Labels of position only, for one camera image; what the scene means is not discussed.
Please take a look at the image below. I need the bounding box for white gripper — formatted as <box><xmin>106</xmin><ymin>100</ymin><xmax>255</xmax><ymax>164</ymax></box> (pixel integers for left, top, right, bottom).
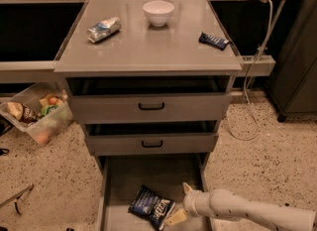
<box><xmin>164</xmin><ymin>182</ymin><xmax>212</xmax><ymax>226</ymax></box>

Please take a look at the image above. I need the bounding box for blue chip bag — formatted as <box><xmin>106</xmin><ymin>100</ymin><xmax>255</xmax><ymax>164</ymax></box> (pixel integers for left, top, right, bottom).
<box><xmin>128</xmin><ymin>185</ymin><xmax>175</xmax><ymax>231</ymax></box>

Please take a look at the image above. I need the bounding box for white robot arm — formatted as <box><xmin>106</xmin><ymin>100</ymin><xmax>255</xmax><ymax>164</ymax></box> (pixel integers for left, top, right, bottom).
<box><xmin>164</xmin><ymin>182</ymin><xmax>317</xmax><ymax>231</ymax></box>

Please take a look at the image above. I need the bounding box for middle grey drawer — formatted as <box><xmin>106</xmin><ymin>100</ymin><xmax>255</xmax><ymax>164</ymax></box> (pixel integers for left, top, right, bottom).
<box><xmin>85</xmin><ymin>121</ymin><xmax>218</xmax><ymax>156</ymax></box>

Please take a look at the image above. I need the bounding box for grey drawer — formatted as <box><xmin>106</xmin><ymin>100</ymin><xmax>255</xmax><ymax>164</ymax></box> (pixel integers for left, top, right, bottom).
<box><xmin>85</xmin><ymin>121</ymin><xmax>218</xmax><ymax>156</ymax></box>
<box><xmin>66</xmin><ymin>75</ymin><xmax>231</xmax><ymax>124</ymax></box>
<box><xmin>96</xmin><ymin>154</ymin><xmax>207</xmax><ymax>231</ymax></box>

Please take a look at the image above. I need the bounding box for bottom grey drawer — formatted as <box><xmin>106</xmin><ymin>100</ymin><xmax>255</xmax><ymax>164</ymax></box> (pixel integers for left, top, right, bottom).
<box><xmin>96</xmin><ymin>154</ymin><xmax>207</xmax><ymax>231</ymax></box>

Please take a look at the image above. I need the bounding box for top grey drawer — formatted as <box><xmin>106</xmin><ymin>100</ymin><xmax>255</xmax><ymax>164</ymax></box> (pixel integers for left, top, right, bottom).
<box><xmin>66</xmin><ymin>75</ymin><xmax>231</xmax><ymax>124</ymax></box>

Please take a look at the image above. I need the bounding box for grey drawer cabinet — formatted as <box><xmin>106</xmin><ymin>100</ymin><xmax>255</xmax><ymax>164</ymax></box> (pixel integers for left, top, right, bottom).
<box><xmin>53</xmin><ymin>0</ymin><xmax>244</xmax><ymax>231</ymax></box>

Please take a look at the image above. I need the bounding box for brown snack bag in bin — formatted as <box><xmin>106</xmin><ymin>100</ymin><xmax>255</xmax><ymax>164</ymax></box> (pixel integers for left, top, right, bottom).
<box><xmin>7</xmin><ymin>102</ymin><xmax>39</xmax><ymax>124</ymax></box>

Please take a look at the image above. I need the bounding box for metal bar on floor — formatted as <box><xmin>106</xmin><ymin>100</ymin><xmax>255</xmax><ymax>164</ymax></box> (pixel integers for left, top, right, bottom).
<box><xmin>0</xmin><ymin>184</ymin><xmax>34</xmax><ymax>215</ymax></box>

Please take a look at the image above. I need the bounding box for dark grey side cabinet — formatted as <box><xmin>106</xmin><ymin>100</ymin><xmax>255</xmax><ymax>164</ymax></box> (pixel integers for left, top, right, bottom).
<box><xmin>269</xmin><ymin>0</ymin><xmax>317</xmax><ymax>122</ymax></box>

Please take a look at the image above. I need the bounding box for green snack in bin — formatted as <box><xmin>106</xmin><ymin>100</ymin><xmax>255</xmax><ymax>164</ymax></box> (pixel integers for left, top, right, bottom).
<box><xmin>41</xmin><ymin>105</ymin><xmax>58</xmax><ymax>116</ymax></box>

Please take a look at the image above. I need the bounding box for dark blue snack bar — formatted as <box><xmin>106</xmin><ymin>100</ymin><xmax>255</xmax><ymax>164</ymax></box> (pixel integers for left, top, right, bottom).
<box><xmin>198</xmin><ymin>33</ymin><xmax>229</xmax><ymax>51</ymax></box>

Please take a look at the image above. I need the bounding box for red orange fruit in bin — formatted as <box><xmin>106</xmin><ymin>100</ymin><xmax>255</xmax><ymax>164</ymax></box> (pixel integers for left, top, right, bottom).
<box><xmin>49</xmin><ymin>96</ymin><xmax>58</xmax><ymax>105</ymax></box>

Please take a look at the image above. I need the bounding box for clear plastic bin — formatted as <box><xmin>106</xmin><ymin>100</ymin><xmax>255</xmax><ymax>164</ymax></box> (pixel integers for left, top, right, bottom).
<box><xmin>0</xmin><ymin>82</ymin><xmax>73</xmax><ymax>145</ymax></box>

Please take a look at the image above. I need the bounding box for crushed silver blue can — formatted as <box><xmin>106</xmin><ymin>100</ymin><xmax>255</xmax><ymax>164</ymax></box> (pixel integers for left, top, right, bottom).
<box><xmin>87</xmin><ymin>17</ymin><xmax>121</xmax><ymax>44</ymax></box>

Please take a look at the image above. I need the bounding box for white ceramic bowl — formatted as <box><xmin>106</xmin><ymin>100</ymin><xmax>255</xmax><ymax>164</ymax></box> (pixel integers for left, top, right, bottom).
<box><xmin>143</xmin><ymin>1</ymin><xmax>174</xmax><ymax>27</ymax></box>

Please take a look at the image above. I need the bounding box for white power cable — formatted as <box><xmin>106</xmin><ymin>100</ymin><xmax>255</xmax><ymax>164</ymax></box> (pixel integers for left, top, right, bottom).
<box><xmin>226</xmin><ymin>0</ymin><xmax>274</xmax><ymax>142</ymax></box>

